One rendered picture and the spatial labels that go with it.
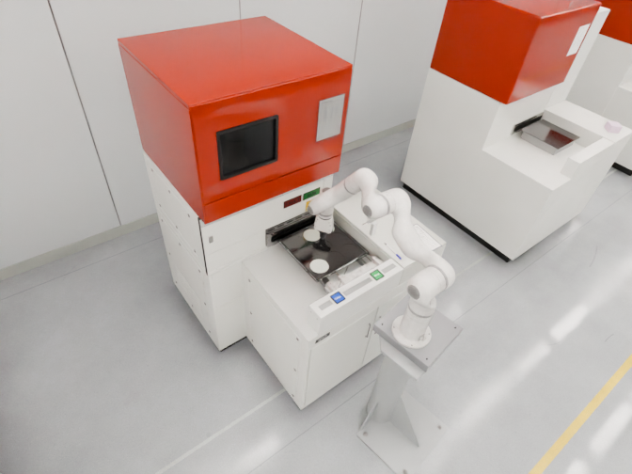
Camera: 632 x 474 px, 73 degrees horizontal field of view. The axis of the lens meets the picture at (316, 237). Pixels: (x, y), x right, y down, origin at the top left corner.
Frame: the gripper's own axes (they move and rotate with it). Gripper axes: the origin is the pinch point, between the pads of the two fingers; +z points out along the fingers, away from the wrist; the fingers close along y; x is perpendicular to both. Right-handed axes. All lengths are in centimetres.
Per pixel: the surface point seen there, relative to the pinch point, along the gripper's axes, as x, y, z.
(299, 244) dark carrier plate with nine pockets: -10.2, -10.2, 2.1
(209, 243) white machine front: -41, -48, -13
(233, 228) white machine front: -29, -40, -17
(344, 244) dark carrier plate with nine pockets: -0.4, 13.3, 2.1
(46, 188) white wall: 0, -199, 28
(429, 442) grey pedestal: -51, 91, 91
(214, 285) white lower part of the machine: -41, -48, 19
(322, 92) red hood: 6, -9, -80
